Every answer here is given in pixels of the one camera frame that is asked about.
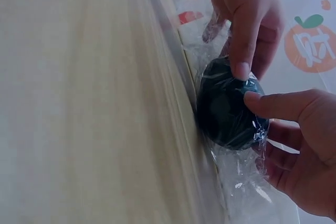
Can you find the person's left hand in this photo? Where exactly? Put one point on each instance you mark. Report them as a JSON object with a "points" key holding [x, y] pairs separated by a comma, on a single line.
{"points": [[249, 11]]}

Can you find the person's right hand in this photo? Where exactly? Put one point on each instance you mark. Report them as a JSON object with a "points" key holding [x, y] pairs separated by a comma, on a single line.
{"points": [[312, 155]]}

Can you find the person's left fingers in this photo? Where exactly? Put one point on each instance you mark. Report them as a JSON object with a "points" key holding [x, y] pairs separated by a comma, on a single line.
{"points": [[240, 48]]}

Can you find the dark round object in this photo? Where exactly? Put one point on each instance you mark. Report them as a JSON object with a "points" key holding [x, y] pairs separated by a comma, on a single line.
{"points": [[223, 111]]}

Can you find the clear plastic wrap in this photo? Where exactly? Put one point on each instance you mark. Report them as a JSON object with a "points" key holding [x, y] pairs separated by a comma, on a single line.
{"points": [[236, 174]]}

